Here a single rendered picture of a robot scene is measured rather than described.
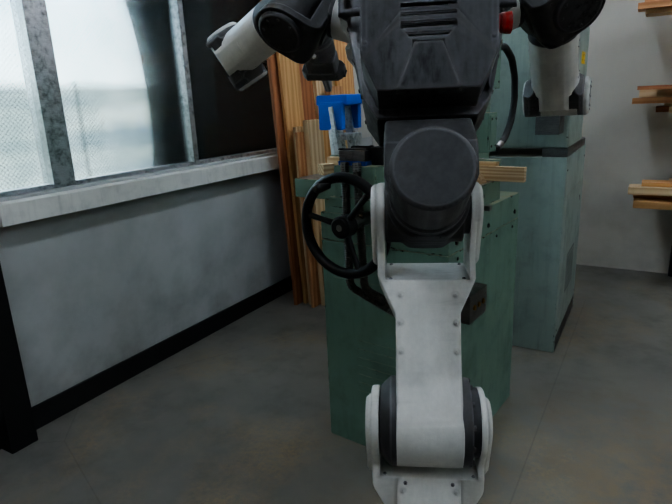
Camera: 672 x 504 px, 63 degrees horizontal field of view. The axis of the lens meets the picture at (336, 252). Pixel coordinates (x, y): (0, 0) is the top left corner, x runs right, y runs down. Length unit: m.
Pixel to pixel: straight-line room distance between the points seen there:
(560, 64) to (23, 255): 1.82
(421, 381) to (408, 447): 0.10
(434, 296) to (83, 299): 1.73
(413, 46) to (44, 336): 1.83
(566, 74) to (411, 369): 0.63
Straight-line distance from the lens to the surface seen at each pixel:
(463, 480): 0.98
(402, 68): 0.83
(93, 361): 2.48
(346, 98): 2.45
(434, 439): 0.89
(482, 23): 0.86
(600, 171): 3.90
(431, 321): 0.89
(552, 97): 1.19
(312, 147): 2.99
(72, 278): 2.34
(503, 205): 1.88
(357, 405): 1.89
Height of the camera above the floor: 1.13
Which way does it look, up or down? 15 degrees down
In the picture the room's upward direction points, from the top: 2 degrees counter-clockwise
